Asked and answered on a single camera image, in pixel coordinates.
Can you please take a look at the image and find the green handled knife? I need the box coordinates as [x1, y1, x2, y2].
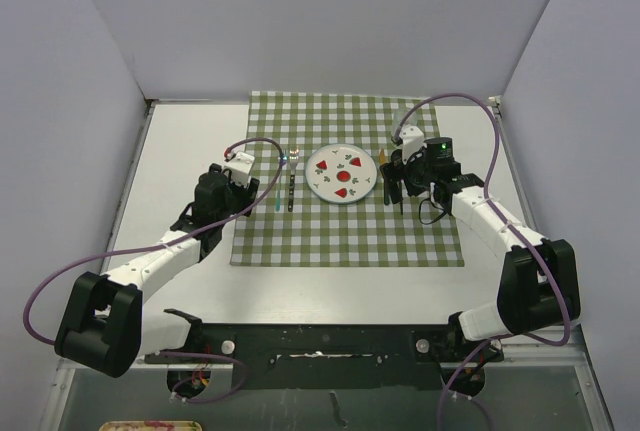
[379, 149, 390, 206]

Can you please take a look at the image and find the clear drinking glass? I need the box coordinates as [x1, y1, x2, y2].
[390, 107, 419, 135]

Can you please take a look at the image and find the iridescent rainbow fork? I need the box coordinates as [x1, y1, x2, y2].
[274, 150, 289, 213]

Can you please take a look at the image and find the white plate with strawberries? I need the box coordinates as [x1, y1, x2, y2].
[304, 144, 378, 205]

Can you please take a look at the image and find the silver fork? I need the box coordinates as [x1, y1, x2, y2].
[287, 147, 299, 212]

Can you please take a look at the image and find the green white checkered tablecloth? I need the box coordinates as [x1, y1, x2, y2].
[230, 91, 464, 267]

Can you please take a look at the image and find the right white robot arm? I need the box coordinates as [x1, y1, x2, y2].
[380, 137, 581, 360]

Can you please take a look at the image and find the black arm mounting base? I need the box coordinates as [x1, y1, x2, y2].
[144, 324, 504, 391]

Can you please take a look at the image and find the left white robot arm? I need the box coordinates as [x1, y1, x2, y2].
[54, 152, 259, 377]

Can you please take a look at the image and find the yellow rimmed tray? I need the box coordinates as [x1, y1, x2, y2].
[99, 420, 203, 431]

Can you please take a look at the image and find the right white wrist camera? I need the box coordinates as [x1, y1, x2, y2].
[392, 125, 425, 164]

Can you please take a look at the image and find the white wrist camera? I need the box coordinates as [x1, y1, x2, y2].
[392, 125, 425, 164]
[222, 151, 255, 188]

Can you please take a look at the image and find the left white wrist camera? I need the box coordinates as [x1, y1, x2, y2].
[222, 151, 255, 188]

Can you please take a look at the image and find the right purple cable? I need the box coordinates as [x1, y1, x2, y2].
[392, 93, 574, 431]

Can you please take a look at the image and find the purple cable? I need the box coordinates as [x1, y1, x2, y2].
[23, 137, 285, 405]
[392, 93, 574, 431]

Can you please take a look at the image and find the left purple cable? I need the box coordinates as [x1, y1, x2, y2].
[23, 137, 285, 405]

